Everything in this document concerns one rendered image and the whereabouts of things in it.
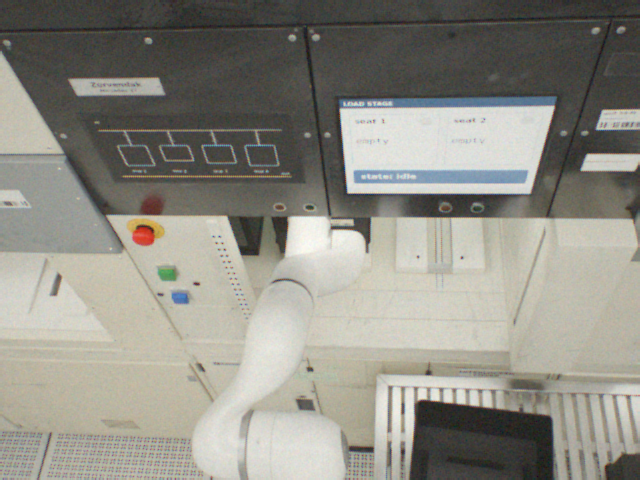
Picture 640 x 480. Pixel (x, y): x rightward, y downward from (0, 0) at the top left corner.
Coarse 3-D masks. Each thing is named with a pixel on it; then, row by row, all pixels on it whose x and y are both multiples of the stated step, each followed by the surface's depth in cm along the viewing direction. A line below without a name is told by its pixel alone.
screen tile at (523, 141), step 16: (448, 128) 96; (464, 128) 96; (480, 128) 96; (496, 128) 95; (512, 128) 95; (528, 128) 95; (448, 144) 99; (512, 144) 98; (528, 144) 98; (448, 160) 102; (464, 160) 102; (480, 160) 101; (496, 160) 101; (512, 160) 101; (528, 160) 101
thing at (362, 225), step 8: (280, 224) 156; (288, 224) 156; (336, 224) 155; (344, 224) 155; (352, 224) 154; (360, 224) 154; (368, 224) 162; (280, 232) 159; (360, 232) 157; (368, 232) 160; (280, 240) 162; (368, 240) 160; (280, 248) 165
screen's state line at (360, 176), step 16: (368, 176) 106; (384, 176) 106; (400, 176) 106; (416, 176) 106; (432, 176) 105; (448, 176) 105; (464, 176) 105; (480, 176) 104; (496, 176) 104; (512, 176) 104
